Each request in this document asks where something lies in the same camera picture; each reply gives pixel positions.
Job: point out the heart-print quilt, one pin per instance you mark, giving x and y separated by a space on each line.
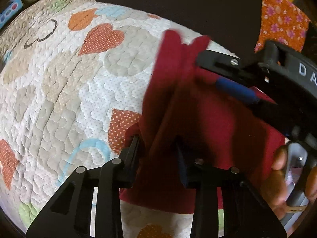
62 91

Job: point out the dark cushion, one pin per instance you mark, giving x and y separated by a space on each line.
173 5

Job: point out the orange floral cloth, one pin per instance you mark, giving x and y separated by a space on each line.
279 17

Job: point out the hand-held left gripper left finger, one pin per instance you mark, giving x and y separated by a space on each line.
131 158

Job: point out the person's right hand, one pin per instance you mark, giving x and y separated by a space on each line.
278 161

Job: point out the maroon sweater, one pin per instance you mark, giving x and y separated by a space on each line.
218 129

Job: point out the box with coloured dots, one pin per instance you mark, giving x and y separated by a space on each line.
11 10

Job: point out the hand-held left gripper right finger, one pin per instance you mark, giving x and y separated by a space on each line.
182 168

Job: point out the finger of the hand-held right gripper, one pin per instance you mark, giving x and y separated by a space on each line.
235 89
220 63

